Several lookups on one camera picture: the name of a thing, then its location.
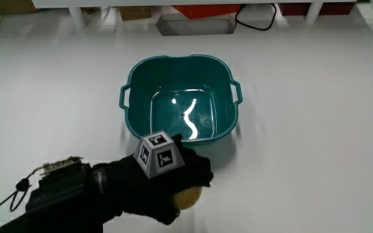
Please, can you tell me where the small cardboard box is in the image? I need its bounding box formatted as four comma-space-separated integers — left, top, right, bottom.
118, 6, 153, 21

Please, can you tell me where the thin black glove cable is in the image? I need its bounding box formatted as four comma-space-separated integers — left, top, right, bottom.
0, 166, 50, 225

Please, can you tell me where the large cardboard box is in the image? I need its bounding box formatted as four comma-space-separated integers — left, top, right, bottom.
0, 0, 41, 16

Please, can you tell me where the white desk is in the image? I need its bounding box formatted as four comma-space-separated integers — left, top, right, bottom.
0, 3, 373, 233

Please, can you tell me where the black power cable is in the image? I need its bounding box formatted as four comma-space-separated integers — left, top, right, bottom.
234, 3, 278, 32

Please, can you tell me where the orange box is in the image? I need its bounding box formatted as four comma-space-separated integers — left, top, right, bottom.
171, 4, 241, 20

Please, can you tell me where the dark red box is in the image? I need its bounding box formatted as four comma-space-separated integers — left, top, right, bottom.
277, 2, 356, 17

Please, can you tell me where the teal plastic basin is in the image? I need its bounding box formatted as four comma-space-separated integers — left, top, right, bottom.
119, 54, 243, 146

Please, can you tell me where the person's left hand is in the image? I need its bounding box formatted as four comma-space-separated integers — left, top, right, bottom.
91, 130, 214, 226

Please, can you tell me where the yellow-brown pear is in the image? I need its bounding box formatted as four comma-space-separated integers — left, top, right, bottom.
170, 186, 203, 211

